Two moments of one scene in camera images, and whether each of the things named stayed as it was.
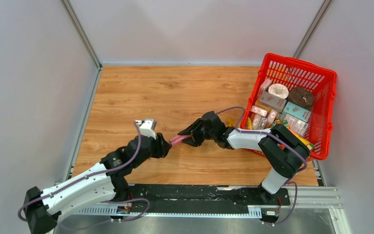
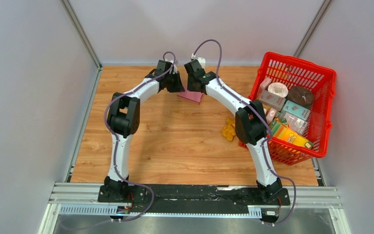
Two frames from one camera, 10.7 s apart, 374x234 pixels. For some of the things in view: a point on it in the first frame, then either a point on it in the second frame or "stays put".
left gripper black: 162,146 to 178,87
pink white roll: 279,89 stays put
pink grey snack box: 272,101 stays put
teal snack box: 297,112 stays put
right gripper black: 195,140 to 190,87
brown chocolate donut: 301,96 stays put
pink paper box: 179,138 to 194,96
